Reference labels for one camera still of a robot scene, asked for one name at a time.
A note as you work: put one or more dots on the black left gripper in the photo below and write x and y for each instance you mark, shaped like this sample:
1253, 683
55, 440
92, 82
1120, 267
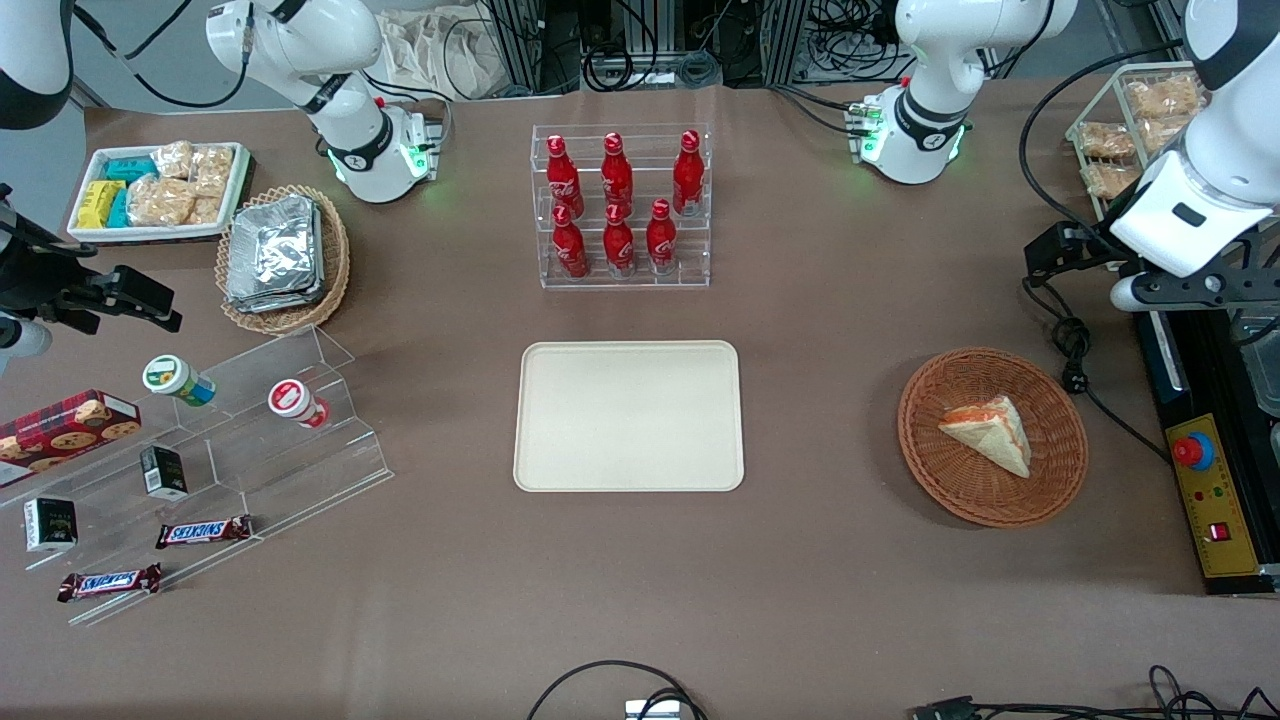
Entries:
1088, 246

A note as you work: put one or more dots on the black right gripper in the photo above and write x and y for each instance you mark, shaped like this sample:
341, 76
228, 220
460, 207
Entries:
32, 277

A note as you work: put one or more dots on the triangular sandwich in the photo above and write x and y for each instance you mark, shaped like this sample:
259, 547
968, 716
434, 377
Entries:
990, 432

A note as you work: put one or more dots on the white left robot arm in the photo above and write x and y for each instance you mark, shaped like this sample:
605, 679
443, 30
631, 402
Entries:
925, 90

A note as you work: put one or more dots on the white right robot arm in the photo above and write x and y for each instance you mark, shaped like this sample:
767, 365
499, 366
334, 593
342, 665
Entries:
350, 120

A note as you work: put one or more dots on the white rectangular snack tray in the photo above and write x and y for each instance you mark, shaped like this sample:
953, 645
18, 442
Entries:
90, 232

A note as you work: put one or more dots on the tan oval wicker basket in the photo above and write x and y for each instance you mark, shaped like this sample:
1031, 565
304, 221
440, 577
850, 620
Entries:
335, 260

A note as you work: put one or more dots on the brown round wicker basket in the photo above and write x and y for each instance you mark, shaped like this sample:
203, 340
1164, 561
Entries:
950, 480

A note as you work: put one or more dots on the beige plastic tray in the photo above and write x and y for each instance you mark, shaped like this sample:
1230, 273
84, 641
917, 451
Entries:
628, 415

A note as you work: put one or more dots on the black machine housing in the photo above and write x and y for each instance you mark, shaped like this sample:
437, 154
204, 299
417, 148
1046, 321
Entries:
1185, 370

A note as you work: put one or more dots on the steel machine pan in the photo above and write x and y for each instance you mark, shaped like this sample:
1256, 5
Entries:
1262, 370

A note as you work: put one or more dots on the yellow snack packet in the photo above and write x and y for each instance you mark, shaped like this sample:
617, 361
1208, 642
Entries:
98, 204

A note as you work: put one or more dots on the teal snack packet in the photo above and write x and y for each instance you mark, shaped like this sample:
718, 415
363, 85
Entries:
119, 210
132, 169

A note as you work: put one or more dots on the red cookie box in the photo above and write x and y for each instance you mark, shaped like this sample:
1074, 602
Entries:
60, 435

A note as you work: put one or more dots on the clear bagged pastry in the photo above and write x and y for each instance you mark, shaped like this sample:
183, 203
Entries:
1105, 140
1160, 98
1160, 133
1108, 180

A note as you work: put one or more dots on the clear rice cracker bag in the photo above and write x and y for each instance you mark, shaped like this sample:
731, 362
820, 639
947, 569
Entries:
160, 202
206, 210
172, 160
212, 170

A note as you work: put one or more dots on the green lid cup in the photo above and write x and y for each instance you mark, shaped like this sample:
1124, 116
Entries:
175, 378

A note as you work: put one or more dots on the red emergency stop button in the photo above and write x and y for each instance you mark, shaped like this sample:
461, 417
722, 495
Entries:
1193, 452

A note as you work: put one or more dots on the small black carton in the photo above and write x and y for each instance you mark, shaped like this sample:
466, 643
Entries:
50, 525
163, 473

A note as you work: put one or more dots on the yellow control panel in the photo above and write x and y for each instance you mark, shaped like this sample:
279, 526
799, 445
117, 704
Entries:
1225, 500

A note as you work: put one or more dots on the silver foil pack stack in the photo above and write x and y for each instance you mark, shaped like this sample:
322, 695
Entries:
275, 255

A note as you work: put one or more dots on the red lid cup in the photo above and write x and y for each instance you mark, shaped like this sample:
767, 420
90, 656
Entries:
295, 402

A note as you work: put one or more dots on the snickers chocolate bar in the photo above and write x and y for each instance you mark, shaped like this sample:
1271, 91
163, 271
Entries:
108, 583
203, 532

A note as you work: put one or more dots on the clear acrylic stepped shelf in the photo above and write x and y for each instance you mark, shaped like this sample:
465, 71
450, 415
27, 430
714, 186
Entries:
290, 470

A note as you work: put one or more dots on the white plastic bag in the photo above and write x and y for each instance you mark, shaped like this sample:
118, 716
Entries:
440, 55

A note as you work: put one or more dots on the red cola bottle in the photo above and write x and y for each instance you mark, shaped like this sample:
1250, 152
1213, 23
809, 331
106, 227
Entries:
617, 180
570, 250
688, 180
661, 245
564, 185
619, 248

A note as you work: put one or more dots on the clear acrylic bottle rack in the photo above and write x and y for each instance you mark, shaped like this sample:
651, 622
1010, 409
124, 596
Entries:
640, 282

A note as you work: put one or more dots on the small white device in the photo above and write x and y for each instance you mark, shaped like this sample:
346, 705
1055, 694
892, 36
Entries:
652, 710

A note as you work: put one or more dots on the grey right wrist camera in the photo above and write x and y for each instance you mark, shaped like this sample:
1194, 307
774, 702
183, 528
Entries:
22, 340

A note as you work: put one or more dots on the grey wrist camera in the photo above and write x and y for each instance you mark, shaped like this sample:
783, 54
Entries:
22, 340
1125, 296

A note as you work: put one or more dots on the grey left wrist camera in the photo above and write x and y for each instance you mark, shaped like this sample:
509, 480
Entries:
1125, 296

